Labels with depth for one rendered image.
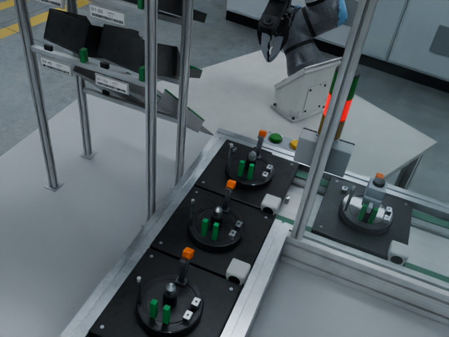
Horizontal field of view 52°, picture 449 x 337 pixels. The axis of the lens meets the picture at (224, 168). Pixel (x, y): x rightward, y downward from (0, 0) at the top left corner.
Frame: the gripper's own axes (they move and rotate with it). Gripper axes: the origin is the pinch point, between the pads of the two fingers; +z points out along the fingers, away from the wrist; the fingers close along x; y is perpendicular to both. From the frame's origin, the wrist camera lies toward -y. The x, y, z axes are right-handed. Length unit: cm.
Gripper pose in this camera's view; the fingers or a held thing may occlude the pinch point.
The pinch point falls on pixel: (268, 59)
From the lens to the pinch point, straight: 136.1
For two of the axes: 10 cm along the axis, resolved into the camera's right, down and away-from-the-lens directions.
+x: -9.2, -3.2, 2.3
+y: 3.8, -5.7, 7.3
